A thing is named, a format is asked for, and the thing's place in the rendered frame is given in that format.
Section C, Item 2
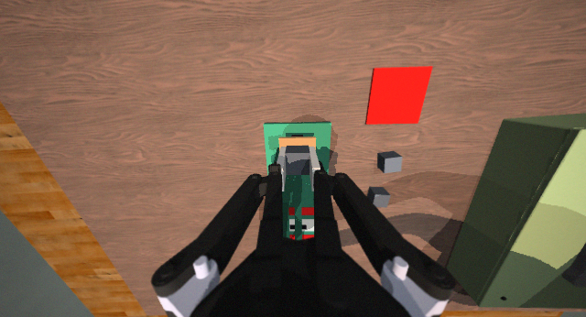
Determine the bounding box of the red flat square plate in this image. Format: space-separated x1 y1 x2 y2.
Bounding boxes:
365 66 433 124

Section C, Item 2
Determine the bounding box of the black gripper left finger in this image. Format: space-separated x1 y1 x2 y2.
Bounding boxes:
151 147 286 317

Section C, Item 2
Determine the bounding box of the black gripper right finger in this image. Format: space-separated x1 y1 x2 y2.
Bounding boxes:
309 147 456 317

